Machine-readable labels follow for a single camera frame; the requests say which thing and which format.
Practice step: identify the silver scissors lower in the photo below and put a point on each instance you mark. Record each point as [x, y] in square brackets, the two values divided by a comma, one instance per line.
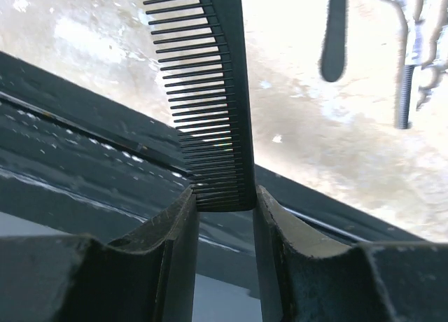
[425, 60]

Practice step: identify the black straight comb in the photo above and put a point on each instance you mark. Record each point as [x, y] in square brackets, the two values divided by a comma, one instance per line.
[200, 48]

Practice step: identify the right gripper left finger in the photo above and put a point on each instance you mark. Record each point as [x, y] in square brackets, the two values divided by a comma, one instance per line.
[146, 275]

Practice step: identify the black handled comb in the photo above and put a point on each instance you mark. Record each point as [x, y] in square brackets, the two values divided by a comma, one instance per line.
[333, 57]

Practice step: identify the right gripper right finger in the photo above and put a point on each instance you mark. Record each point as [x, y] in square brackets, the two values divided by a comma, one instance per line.
[304, 275]

